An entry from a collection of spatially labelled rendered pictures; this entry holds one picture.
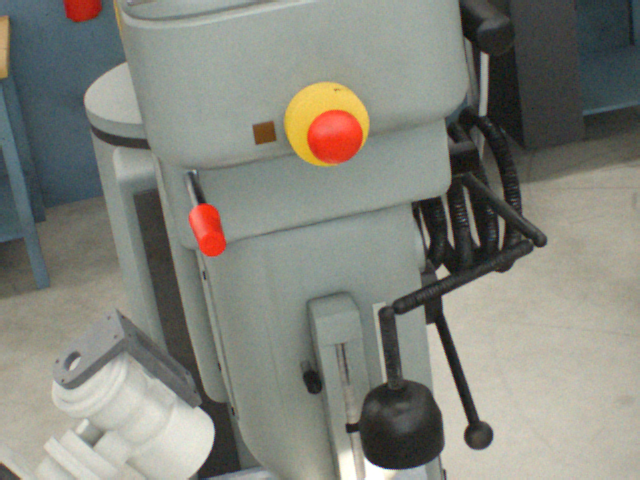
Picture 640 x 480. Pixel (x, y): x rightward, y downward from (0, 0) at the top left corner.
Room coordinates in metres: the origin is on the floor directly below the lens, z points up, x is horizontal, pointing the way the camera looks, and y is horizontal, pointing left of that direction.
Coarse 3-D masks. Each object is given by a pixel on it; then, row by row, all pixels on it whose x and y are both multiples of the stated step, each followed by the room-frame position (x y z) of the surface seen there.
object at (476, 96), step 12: (468, 48) 1.46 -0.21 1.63; (468, 60) 1.46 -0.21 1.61; (468, 72) 1.46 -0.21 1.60; (468, 84) 1.53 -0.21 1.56; (480, 84) 1.44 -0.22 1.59; (468, 96) 1.52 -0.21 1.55; (480, 96) 1.44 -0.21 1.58; (480, 108) 1.44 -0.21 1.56; (480, 132) 1.45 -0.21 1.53; (480, 144) 1.45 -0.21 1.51; (480, 156) 1.46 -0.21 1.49
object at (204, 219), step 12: (192, 180) 1.00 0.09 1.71; (192, 192) 0.97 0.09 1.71; (192, 204) 0.96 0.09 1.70; (204, 204) 0.93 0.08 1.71; (192, 216) 0.92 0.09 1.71; (204, 216) 0.91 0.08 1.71; (216, 216) 0.91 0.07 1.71; (192, 228) 0.91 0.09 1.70; (204, 228) 0.89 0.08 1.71; (216, 228) 0.89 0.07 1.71; (204, 240) 0.88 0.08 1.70; (216, 240) 0.88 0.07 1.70; (204, 252) 0.88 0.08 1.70; (216, 252) 0.88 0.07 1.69
